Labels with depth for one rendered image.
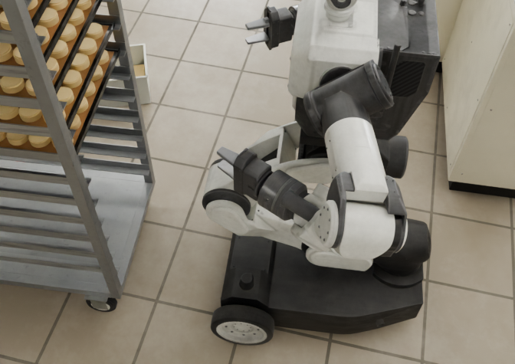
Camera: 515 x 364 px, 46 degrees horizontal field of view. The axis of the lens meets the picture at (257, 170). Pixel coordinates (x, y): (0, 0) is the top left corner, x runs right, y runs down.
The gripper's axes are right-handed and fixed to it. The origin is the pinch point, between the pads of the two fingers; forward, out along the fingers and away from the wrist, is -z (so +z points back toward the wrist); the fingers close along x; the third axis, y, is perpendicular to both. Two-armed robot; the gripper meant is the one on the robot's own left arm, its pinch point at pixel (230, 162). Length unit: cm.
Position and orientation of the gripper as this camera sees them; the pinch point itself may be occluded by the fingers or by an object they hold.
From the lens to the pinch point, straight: 133.2
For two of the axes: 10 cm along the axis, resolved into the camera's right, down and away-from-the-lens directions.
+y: -6.1, 6.1, -5.0
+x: 0.2, -6.2, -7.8
